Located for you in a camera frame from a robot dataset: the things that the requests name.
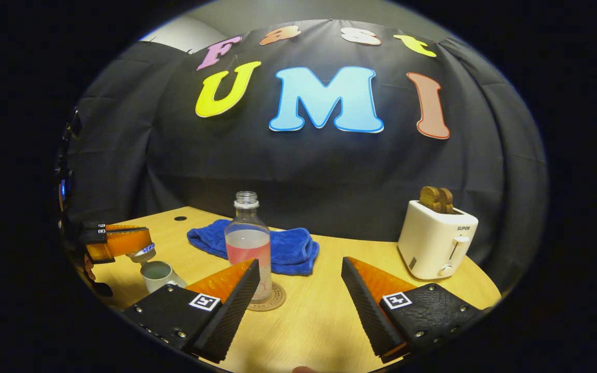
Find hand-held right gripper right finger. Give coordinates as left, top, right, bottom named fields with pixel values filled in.
left=341, top=256, right=491, bottom=363

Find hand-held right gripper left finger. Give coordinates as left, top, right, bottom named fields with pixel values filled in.
left=122, top=258, right=261, bottom=364

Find white teacup lid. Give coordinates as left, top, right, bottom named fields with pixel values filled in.
left=125, top=243, right=157, bottom=264

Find round wooden coaster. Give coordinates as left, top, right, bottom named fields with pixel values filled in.
left=247, top=281, right=287, bottom=312

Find white ceramic teacup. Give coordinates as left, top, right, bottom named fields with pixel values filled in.
left=139, top=261, right=188, bottom=294

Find clear plastic water bottle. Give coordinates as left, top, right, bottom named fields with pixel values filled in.
left=224, top=191, right=273, bottom=304

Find blue towel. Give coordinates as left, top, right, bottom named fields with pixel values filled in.
left=187, top=219, right=320, bottom=276

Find white toaster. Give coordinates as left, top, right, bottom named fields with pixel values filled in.
left=397, top=200, right=479, bottom=281

